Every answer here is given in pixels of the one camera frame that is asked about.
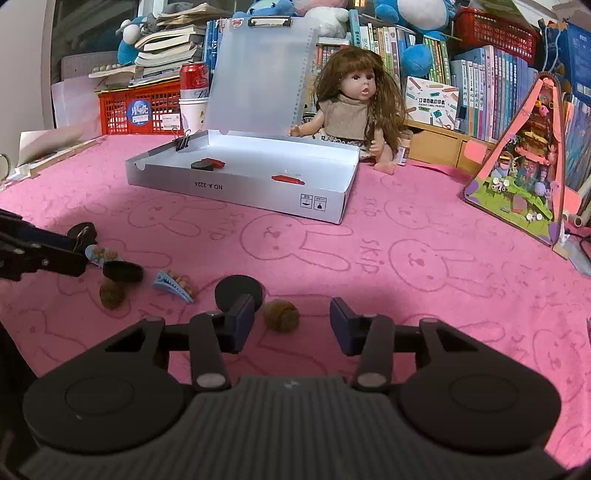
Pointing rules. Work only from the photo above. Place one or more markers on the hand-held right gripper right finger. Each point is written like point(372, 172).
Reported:
point(344, 325)

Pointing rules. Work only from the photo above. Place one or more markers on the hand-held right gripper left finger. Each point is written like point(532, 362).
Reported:
point(242, 323)

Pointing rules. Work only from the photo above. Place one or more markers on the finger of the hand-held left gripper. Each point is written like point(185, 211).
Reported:
point(32, 230)
point(51, 259)

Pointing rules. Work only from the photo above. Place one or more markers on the black round disc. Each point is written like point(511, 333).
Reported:
point(122, 271)
point(233, 288)
point(202, 164)
point(76, 229)

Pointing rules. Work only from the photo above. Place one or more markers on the brown walnut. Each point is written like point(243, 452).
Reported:
point(112, 294)
point(280, 315)

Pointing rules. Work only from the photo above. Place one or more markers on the blue bear hair clip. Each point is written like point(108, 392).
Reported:
point(102, 254)

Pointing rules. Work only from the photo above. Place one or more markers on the blue toothed hair clip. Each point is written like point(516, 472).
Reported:
point(173, 285)

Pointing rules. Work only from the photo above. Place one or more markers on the white clipboard storage case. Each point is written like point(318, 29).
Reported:
point(240, 189)

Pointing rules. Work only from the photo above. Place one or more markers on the red toy carrot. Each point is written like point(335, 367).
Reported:
point(218, 163)
point(287, 179)

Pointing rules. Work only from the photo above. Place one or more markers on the pink rabbit print blanket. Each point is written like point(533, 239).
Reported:
point(438, 300)

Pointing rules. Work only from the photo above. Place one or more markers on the red basket with round sticker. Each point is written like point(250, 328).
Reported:
point(117, 110)

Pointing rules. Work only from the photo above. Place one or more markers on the black binder clip on case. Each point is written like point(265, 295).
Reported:
point(184, 141)

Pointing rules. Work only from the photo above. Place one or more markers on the small brown capped bottle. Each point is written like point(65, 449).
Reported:
point(405, 150)

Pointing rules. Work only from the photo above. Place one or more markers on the white paper cup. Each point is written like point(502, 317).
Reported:
point(194, 115)

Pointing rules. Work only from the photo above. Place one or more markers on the wooden drawer organizer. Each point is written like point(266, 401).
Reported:
point(438, 145)

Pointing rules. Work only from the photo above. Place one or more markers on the brown haired doll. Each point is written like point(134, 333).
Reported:
point(353, 110)

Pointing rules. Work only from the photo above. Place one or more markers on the pink triangular toy house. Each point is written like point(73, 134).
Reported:
point(521, 194)

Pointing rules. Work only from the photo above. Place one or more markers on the red soda can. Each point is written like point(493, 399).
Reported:
point(194, 78)

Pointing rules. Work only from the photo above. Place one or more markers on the pile of worn books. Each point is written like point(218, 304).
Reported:
point(166, 50)

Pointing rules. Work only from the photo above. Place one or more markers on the white label printer box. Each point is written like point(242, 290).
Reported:
point(431, 104)

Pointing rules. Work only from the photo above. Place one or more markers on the blue upright books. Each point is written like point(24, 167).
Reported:
point(213, 46)

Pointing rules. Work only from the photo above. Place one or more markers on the large blue white plush toy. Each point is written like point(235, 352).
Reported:
point(415, 57)

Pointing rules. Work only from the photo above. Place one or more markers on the row of blue pink books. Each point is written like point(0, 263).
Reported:
point(498, 92)

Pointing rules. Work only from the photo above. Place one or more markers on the row of colourful books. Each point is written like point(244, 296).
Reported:
point(388, 41)

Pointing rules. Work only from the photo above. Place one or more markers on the leaning thin books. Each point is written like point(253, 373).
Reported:
point(579, 143)

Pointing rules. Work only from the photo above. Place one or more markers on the white pink plush toy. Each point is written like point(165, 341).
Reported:
point(323, 18)

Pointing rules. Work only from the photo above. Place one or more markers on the blue bear plush toy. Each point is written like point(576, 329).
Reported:
point(272, 8)

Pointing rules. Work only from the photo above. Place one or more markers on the plain red plastic basket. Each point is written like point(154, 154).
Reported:
point(496, 32)

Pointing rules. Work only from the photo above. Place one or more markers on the blue cardboard box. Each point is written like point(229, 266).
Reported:
point(572, 60)

